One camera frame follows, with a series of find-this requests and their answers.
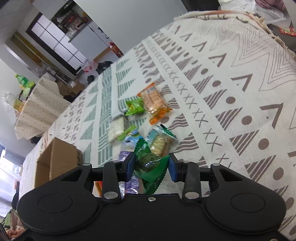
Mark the dark framed panel door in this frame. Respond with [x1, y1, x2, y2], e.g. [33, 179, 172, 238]
[26, 13, 87, 76]

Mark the large green snack packet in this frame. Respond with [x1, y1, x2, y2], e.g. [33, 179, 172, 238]
[132, 137, 170, 195]

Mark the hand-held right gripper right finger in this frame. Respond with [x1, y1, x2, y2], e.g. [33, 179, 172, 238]
[168, 152, 244, 200]

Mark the window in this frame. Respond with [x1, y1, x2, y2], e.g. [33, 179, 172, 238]
[0, 144, 23, 186]

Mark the bottled water pack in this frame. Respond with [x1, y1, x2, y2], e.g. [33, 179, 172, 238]
[81, 59, 97, 73]

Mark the white wardrobe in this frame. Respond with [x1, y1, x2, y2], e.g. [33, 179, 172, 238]
[74, 0, 188, 61]

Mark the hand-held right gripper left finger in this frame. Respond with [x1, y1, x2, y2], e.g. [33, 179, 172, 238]
[59, 152, 136, 201]

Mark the blue snack packet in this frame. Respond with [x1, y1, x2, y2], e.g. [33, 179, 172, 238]
[119, 134, 140, 153]

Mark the yellow box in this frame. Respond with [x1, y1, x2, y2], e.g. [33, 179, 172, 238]
[13, 97, 25, 111]

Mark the white rice cake packet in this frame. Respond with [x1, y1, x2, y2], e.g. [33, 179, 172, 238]
[108, 115, 137, 143]

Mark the small brown cardboard box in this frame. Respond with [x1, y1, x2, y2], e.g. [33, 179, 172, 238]
[58, 80, 85, 98]

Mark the pink cloth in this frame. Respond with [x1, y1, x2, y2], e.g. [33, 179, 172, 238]
[254, 0, 287, 14]

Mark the purple snack packet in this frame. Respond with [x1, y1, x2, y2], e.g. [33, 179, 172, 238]
[118, 150, 140, 195]

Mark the red orange foil packet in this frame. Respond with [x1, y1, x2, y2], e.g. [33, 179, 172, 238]
[94, 181, 103, 197]

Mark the green round cracker packet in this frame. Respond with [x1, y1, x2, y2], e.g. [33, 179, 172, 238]
[146, 124, 178, 160]

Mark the table with dotted tablecloth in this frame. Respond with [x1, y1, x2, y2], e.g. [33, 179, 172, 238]
[14, 77, 71, 139]

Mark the red paper packet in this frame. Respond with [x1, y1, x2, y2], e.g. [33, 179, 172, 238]
[279, 27, 296, 37]

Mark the small green snack packet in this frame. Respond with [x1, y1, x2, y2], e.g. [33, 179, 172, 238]
[124, 97, 146, 117]

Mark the orange cracker packet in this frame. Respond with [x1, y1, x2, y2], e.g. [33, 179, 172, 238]
[137, 83, 173, 126]

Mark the green drink bottle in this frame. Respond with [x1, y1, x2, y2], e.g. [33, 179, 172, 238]
[15, 74, 36, 96]

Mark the white plastic bag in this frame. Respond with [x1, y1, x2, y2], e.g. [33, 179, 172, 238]
[218, 0, 257, 12]

